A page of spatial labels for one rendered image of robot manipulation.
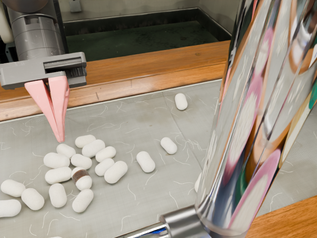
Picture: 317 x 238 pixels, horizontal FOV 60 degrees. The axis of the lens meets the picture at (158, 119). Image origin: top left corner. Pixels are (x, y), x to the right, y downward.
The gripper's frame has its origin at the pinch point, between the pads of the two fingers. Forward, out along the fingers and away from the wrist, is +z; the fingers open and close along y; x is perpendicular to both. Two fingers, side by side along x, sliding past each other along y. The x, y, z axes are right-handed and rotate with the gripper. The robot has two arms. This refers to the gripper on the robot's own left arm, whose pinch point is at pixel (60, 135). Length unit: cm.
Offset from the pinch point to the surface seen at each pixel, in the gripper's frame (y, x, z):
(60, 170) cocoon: -1.3, 3.7, 4.3
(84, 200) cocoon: 1.1, 0.4, 8.7
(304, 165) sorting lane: 33.5, -0.5, 12.8
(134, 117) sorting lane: 11.9, 11.5, -1.4
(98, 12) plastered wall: 37, 183, -112
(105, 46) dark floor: 34, 177, -80
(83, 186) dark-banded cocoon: 1.3, 1.9, 7.1
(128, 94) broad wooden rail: 12.6, 15.3, -6.5
